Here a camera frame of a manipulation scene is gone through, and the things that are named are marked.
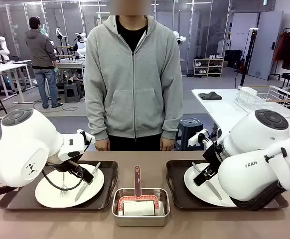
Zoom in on blue plastic stool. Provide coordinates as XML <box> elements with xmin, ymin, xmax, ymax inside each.
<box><xmin>176</xmin><ymin>119</ymin><xmax>204</xmax><ymax>151</ymax></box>

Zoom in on person's right forearm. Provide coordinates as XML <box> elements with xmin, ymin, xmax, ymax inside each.
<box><xmin>85</xmin><ymin>94</ymin><xmax>110</xmax><ymax>141</ymax></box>

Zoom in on person's left forearm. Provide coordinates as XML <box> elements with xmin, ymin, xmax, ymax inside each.
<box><xmin>161</xmin><ymin>94</ymin><xmax>184</xmax><ymax>140</ymax></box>

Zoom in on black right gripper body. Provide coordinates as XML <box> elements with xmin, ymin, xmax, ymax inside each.
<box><xmin>202</xmin><ymin>143</ymin><xmax>227</xmax><ymax>175</ymax></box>

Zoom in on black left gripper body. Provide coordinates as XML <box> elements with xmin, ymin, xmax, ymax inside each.
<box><xmin>47</xmin><ymin>158</ymin><xmax>91</xmax><ymax>179</ymax></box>

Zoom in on black bags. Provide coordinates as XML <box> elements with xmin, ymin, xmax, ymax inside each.
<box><xmin>224</xmin><ymin>49</ymin><xmax>243</xmax><ymax>69</ymax></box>

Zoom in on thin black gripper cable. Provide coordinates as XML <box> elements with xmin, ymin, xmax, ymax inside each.
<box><xmin>41</xmin><ymin>163</ymin><xmax>84</xmax><ymax>191</ymax></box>

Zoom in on silver fork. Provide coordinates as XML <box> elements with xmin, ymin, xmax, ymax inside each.
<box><xmin>59</xmin><ymin>173</ymin><xmax>70</xmax><ymax>198</ymax></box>

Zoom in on rectangular metal tray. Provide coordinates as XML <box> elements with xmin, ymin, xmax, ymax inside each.
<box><xmin>111</xmin><ymin>188</ymin><xmax>170</xmax><ymax>227</ymax></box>

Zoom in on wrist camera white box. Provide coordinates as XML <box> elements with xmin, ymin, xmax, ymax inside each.
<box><xmin>76</xmin><ymin>128</ymin><xmax>96</xmax><ymax>145</ymax></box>
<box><xmin>188</xmin><ymin>129</ymin><xmax>209</xmax><ymax>147</ymax></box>

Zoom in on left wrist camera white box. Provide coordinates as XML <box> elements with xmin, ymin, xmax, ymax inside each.
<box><xmin>76</xmin><ymin>128</ymin><xmax>96</xmax><ymax>145</ymax></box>

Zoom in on white wire dish rack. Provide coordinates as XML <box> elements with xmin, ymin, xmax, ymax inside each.
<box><xmin>234</xmin><ymin>85</ymin><xmax>290</xmax><ymax>118</ymax></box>

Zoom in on grey door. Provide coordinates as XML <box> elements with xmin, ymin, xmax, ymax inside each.
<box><xmin>248</xmin><ymin>11</ymin><xmax>284</xmax><ymax>81</ymax></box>

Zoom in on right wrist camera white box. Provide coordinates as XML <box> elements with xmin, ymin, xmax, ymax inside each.
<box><xmin>188</xmin><ymin>129</ymin><xmax>209</xmax><ymax>147</ymax></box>

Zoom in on person's left hand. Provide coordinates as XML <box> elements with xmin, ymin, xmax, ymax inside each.
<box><xmin>159</xmin><ymin>137</ymin><xmax>174</xmax><ymax>151</ymax></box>

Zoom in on grey plastic stool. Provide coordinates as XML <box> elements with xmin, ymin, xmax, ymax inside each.
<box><xmin>64</xmin><ymin>82</ymin><xmax>82</xmax><ymax>104</ymax></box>

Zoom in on white side table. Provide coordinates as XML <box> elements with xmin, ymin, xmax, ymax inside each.
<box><xmin>191</xmin><ymin>88</ymin><xmax>290</xmax><ymax>140</ymax></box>

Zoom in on dark grey cloth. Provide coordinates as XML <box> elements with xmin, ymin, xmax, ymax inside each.
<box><xmin>198</xmin><ymin>91</ymin><xmax>222</xmax><ymax>101</ymax></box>

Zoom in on wooden shoe rack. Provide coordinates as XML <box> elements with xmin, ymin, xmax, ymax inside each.
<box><xmin>193</xmin><ymin>57</ymin><xmax>225</xmax><ymax>78</ymax></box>

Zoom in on brown plastic serving tray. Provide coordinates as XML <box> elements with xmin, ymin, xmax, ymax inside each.
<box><xmin>166</xmin><ymin>159</ymin><xmax>289</xmax><ymax>212</ymax></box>
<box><xmin>0</xmin><ymin>160</ymin><xmax>119</xmax><ymax>212</ymax></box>

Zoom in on silver table knife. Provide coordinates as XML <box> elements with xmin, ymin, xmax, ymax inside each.
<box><xmin>74</xmin><ymin>162</ymin><xmax>102</xmax><ymax>202</ymax></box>
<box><xmin>191</xmin><ymin>162</ymin><xmax>222</xmax><ymax>201</ymax></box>

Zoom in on pink lint roller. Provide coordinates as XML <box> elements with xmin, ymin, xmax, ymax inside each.
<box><xmin>118</xmin><ymin>165</ymin><xmax>160</xmax><ymax>217</ymax></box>

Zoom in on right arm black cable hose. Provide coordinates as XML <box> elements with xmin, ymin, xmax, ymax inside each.
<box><xmin>231</xmin><ymin>178</ymin><xmax>290</xmax><ymax>212</ymax></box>

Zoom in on black light stand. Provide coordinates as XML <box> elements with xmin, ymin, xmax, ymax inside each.
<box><xmin>239</xmin><ymin>27</ymin><xmax>259</xmax><ymax>87</ymax></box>

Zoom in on white cutlery holder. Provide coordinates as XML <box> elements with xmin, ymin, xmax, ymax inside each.
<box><xmin>239</xmin><ymin>87</ymin><xmax>258</xmax><ymax>98</ymax></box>

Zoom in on person in dark grey hoodie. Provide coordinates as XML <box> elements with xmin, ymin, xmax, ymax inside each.
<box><xmin>25</xmin><ymin>16</ymin><xmax>61</xmax><ymax>109</ymax></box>

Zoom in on white lab desk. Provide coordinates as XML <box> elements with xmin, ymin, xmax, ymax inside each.
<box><xmin>0</xmin><ymin>63</ymin><xmax>35</xmax><ymax>104</ymax></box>

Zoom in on orange red garment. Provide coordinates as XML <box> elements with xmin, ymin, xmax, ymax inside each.
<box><xmin>274</xmin><ymin>31</ymin><xmax>288</xmax><ymax>62</ymax></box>

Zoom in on person's right hand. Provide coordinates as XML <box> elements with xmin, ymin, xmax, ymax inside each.
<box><xmin>96</xmin><ymin>138</ymin><xmax>111</xmax><ymax>152</ymax></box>

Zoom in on white round plate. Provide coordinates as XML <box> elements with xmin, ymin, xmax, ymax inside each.
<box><xmin>183</xmin><ymin>163</ymin><xmax>238</xmax><ymax>207</ymax></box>
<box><xmin>34</xmin><ymin>163</ymin><xmax>105</xmax><ymax>209</ymax></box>

